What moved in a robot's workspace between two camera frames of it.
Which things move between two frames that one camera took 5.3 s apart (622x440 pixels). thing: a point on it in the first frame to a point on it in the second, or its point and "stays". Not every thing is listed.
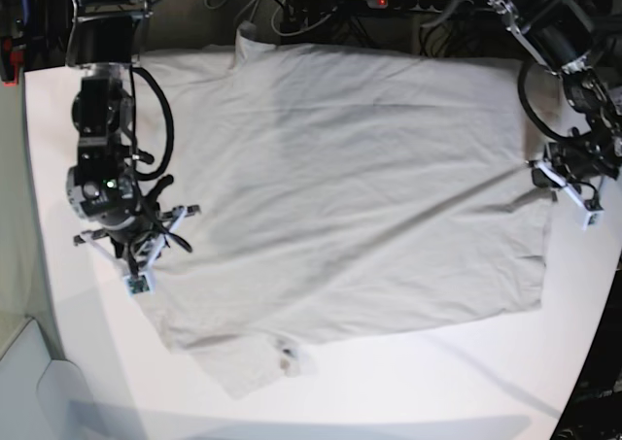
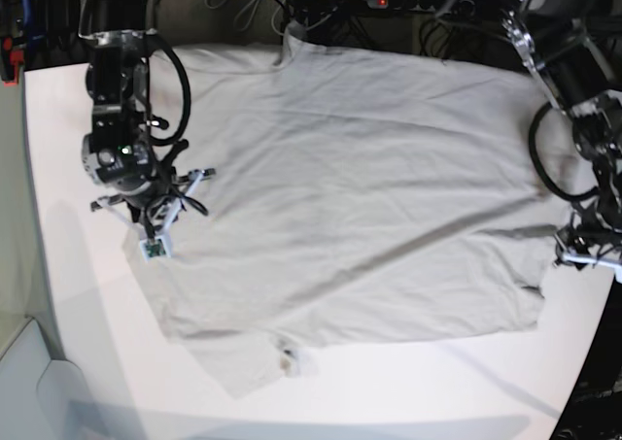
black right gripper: [594, 152] to [594, 232]
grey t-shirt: [337, 192] stays
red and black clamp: [10, 62] stays
